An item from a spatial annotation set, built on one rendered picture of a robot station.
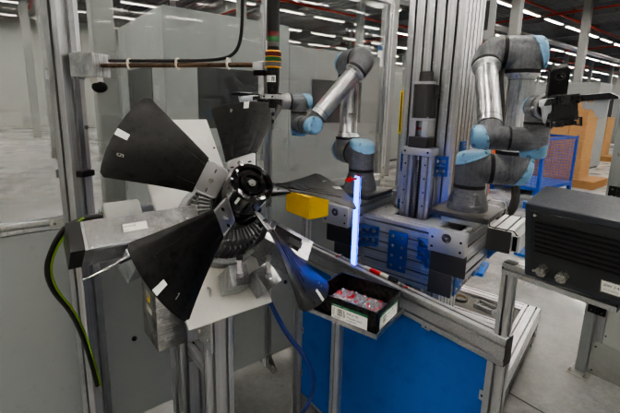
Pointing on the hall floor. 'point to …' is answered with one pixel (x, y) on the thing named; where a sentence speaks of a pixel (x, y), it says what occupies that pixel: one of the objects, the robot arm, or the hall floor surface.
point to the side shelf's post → (174, 380)
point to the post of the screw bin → (336, 368)
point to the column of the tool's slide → (75, 186)
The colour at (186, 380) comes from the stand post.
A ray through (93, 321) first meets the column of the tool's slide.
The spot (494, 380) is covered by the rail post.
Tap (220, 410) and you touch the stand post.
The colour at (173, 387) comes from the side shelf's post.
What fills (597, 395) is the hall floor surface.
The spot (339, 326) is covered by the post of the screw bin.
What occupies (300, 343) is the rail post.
